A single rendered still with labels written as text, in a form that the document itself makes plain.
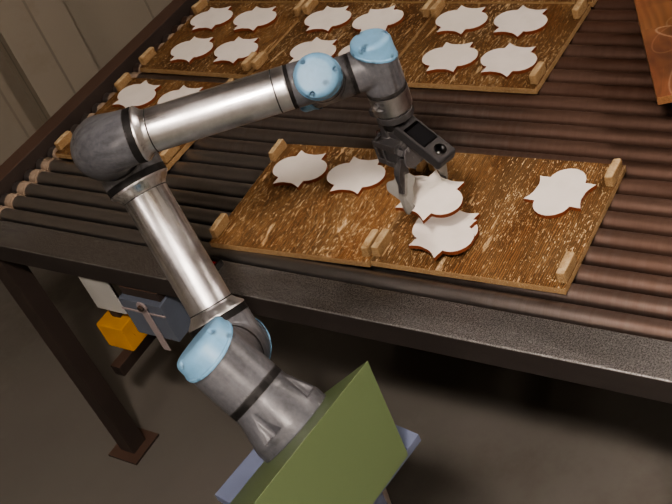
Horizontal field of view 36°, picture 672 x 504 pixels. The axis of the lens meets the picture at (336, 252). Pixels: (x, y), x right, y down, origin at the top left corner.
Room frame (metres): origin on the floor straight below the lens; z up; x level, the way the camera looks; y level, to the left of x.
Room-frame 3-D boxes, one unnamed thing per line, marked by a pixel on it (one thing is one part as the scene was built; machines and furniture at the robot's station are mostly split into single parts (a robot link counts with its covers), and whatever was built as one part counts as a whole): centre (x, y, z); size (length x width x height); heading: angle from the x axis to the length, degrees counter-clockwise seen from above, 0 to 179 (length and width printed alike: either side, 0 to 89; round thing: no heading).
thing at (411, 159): (1.62, -0.19, 1.18); 0.09 x 0.08 x 0.12; 30
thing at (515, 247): (1.60, -0.33, 0.93); 0.41 x 0.35 x 0.02; 46
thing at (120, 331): (2.08, 0.56, 0.74); 0.09 x 0.08 x 0.24; 45
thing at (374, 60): (1.62, -0.19, 1.34); 0.09 x 0.08 x 0.11; 84
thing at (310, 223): (1.88, -0.02, 0.93); 0.41 x 0.35 x 0.02; 47
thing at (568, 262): (1.37, -0.37, 0.95); 0.06 x 0.02 x 0.03; 136
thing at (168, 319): (1.96, 0.43, 0.77); 0.14 x 0.11 x 0.18; 45
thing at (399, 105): (1.62, -0.19, 1.26); 0.08 x 0.08 x 0.05
